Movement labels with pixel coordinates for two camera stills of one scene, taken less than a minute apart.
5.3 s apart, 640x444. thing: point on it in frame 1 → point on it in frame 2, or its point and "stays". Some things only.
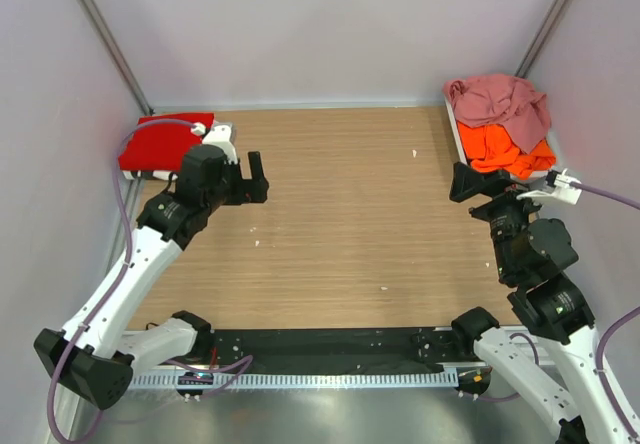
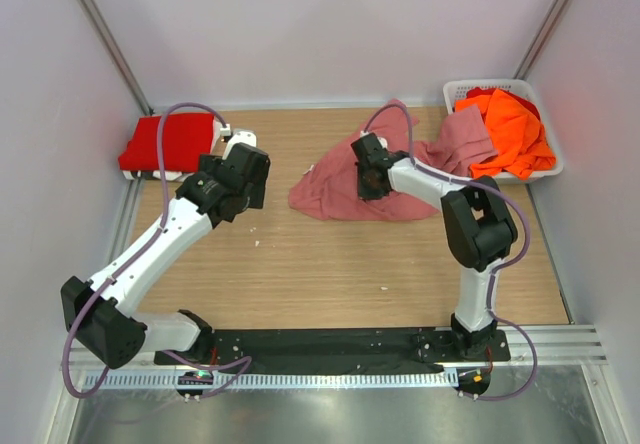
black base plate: (339, 350) stays
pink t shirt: (505, 100) → (327, 187)
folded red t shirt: (159, 143) stays
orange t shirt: (492, 148) stays
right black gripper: (495, 204) → (365, 151)
